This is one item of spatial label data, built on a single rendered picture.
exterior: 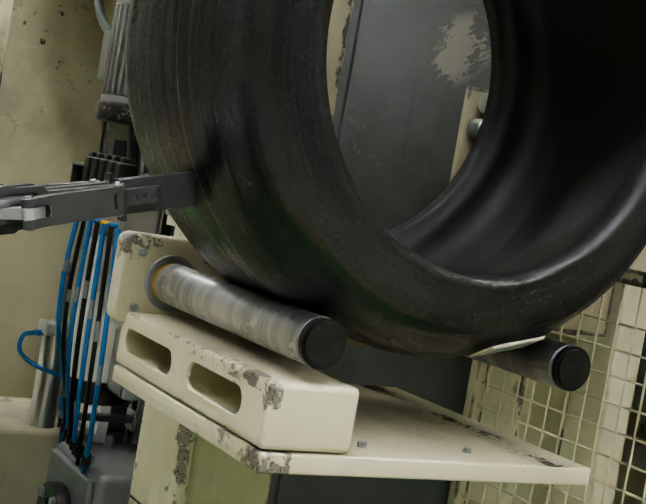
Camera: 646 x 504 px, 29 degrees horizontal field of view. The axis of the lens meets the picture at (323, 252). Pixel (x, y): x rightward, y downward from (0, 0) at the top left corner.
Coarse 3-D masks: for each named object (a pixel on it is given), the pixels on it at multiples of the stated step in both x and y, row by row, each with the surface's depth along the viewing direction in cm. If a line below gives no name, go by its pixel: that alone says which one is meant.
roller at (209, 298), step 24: (168, 264) 135; (168, 288) 131; (192, 288) 126; (216, 288) 123; (240, 288) 120; (192, 312) 127; (216, 312) 120; (240, 312) 116; (264, 312) 112; (288, 312) 110; (312, 312) 109; (264, 336) 112; (288, 336) 108; (312, 336) 106; (336, 336) 107; (312, 360) 106; (336, 360) 107
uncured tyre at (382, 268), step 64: (192, 0) 104; (256, 0) 101; (320, 0) 101; (512, 0) 143; (576, 0) 141; (640, 0) 133; (128, 64) 117; (192, 64) 104; (256, 64) 101; (320, 64) 102; (512, 64) 144; (576, 64) 143; (640, 64) 134; (192, 128) 106; (256, 128) 102; (320, 128) 103; (512, 128) 145; (576, 128) 143; (640, 128) 134; (256, 192) 104; (320, 192) 104; (448, 192) 144; (512, 192) 145; (576, 192) 139; (640, 192) 120; (256, 256) 109; (320, 256) 106; (384, 256) 108; (448, 256) 142; (512, 256) 139; (576, 256) 118; (384, 320) 111; (448, 320) 112; (512, 320) 116
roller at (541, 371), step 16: (544, 336) 125; (512, 352) 125; (528, 352) 123; (544, 352) 121; (560, 352) 120; (576, 352) 120; (512, 368) 126; (528, 368) 123; (544, 368) 121; (560, 368) 120; (576, 368) 120; (560, 384) 120; (576, 384) 121
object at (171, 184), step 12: (120, 180) 106; (132, 180) 107; (144, 180) 108; (156, 180) 108; (168, 180) 109; (180, 180) 109; (192, 180) 110; (168, 192) 109; (180, 192) 109; (192, 192) 110; (144, 204) 108; (156, 204) 108; (168, 204) 109; (180, 204) 109; (192, 204) 110
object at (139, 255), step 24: (120, 240) 134; (144, 240) 134; (168, 240) 136; (120, 264) 134; (144, 264) 135; (192, 264) 137; (120, 288) 134; (144, 288) 135; (120, 312) 134; (144, 312) 135; (168, 312) 137
